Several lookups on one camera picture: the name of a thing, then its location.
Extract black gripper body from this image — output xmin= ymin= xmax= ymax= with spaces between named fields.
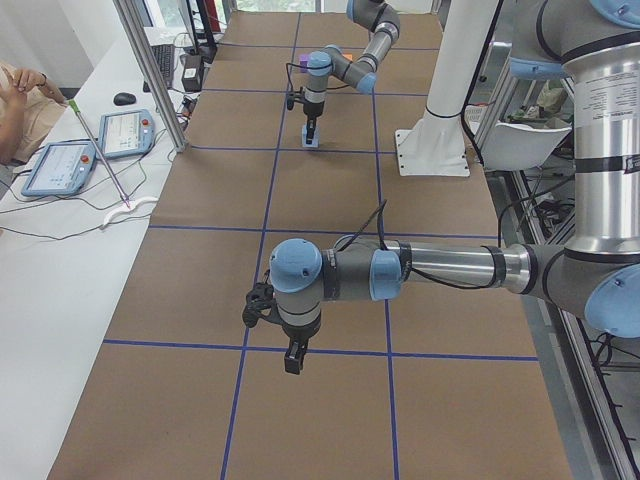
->
xmin=303 ymin=101 xmax=325 ymax=118
xmin=282 ymin=319 xmax=321 ymax=345

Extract light blue foam block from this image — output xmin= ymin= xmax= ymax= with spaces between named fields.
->
xmin=301 ymin=125 xmax=319 ymax=148

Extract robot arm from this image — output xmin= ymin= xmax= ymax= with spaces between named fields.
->
xmin=269 ymin=1 xmax=639 ymax=374
xmin=287 ymin=1 xmax=400 ymax=148

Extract person's hands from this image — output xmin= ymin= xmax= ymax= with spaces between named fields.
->
xmin=1 ymin=67 xmax=47 ymax=106

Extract black power adapter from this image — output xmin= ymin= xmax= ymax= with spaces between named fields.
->
xmin=181 ymin=55 xmax=204 ymax=92

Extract black keyboard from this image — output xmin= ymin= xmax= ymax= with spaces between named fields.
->
xmin=151 ymin=44 xmax=175 ymax=89

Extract white curved plastic piece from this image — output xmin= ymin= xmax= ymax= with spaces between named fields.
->
xmin=100 ymin=196 xmax=159 ymax=229

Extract far teach pendant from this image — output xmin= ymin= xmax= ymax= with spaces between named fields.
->
xmin=98 ymin=109 xmax=155 ymax=160

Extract teach pendant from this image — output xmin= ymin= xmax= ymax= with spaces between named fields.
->
xmin=21 ymin=141 xmax=96 ymax=197
xmin=98 ymin=109 xmax=155 ymax=160

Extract black computer mouse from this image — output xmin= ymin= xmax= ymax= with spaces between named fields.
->
xmin=113 ymin=92 xmax=137 ymax=106

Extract green tipped metal rod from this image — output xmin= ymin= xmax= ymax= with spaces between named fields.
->
xmin=68 ymin=99 xmax=131 ymax=208

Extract near teach pendant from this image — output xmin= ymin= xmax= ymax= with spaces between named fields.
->
xmin=21 ymin=141 xmax=96 ymax=197

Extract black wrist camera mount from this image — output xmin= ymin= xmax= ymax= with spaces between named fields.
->
xmin=242 ymin=282 xmax=282 ymax=328

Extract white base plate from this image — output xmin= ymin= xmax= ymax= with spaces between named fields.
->
xmin=394 ymin=127 xmax=470 ymax=177

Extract white camera stand column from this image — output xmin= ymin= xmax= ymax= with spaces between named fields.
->
xmin=414 ymin=0 xmax=499 ymax=133

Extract aluminium frame post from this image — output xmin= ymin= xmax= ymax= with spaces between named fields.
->
xmin=113 ymin=0 xmax=187 ymax=153

